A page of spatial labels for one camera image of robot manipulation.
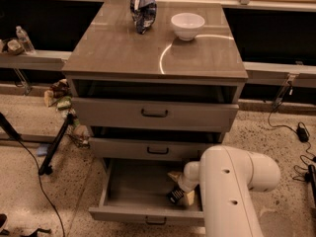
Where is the blue chip bag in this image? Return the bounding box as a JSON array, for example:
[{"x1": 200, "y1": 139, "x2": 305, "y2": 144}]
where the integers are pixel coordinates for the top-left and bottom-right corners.
[{"x1": 129, "y1": 0, "x2": 157, "y2": 35}]

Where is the clear water bottle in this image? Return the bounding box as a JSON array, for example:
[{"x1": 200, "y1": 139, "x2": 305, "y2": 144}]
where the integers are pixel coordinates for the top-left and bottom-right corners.
[{"x1": 16, "y1": 26, "x2": 36, "y2": 54}]

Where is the grey drawer cabinet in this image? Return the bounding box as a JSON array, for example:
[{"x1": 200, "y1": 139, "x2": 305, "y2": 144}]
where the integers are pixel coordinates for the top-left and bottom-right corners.
[{"x1": 61, "y1": 0, "x2": 249, "y2": 170}]

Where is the black tripod leg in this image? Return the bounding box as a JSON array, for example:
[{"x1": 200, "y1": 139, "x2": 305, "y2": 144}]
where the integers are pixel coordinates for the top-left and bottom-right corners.
[{"x1": 39, "y1": 114, "x2": 74, "y2": 176}]

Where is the grey middle drawer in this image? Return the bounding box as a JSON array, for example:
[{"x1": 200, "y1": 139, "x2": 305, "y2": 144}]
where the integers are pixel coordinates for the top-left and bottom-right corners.
[{"x1": 90, "y1": 137, "x2": 213, "y2": 161}]

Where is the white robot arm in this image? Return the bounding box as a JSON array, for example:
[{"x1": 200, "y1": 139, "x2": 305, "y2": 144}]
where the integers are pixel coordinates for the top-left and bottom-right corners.
[{"x1": 167, "y1": 145, "x2": 280, "y2": 237}]

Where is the black rxbar chocolate bar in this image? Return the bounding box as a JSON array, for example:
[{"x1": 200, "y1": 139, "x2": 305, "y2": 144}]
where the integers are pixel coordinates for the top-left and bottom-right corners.
[{"x1": 167, "y1": 187, "x2": 185, "y2": 204}]

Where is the grey top drawer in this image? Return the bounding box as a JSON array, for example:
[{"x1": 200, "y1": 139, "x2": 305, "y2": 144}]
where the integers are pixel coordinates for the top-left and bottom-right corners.
[{"x1": 72, "y1": 97, "x2": 238, "y2": 132}]

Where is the grey drawer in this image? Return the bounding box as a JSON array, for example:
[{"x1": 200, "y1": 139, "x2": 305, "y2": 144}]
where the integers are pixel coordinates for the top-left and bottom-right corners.
[
  {"x1": 89, "y1": 159, "x2": 204, "y2": 227},
  {"x1": 90, "y1": 137, "x2": 213, "y2": 161},
  {"x1": 72, "y1": 97, "x2": 238, "y2": 132}
]

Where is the white bowl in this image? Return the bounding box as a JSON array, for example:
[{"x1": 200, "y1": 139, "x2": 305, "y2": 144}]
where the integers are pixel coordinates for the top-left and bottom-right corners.
[{"x1": 171, "y1": 13, "x2": 205, "y2": 40}]

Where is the black power adapter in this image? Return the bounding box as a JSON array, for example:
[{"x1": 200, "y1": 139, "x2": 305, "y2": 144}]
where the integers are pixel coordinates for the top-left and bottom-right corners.
[{"x1": 296, "y1": 122, "x2": 309, "y2": 142}]

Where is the small basket with items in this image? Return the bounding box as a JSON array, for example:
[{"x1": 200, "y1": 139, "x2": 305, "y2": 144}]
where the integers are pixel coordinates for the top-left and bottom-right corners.
[{"x1": 0, "y1": 39, "x2": 24, "y2": 55}]

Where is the black floor cable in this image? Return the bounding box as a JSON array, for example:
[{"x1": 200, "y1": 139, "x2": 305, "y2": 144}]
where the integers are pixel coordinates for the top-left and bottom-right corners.
[{"x1": 13, "y1": 138, "x2": 67, "y2": 237}]

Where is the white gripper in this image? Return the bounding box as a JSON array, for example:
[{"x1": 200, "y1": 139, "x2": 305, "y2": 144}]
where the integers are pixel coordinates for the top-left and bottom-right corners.
[{"x1": 167, "y1": 161, "x2": 199, "y2": 206}]

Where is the pile of snack packages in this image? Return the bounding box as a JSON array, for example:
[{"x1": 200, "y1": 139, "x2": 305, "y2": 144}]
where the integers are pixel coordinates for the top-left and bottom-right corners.
[{"x1": 43, "y1": 79, "x2": 90, "y2": 148}]

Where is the grey bottom drawer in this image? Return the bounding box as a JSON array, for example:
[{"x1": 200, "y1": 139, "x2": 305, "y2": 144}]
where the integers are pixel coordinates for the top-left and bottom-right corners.
[{"x1": 89, "y1": 159, "x2": 204, "y2": 227}]

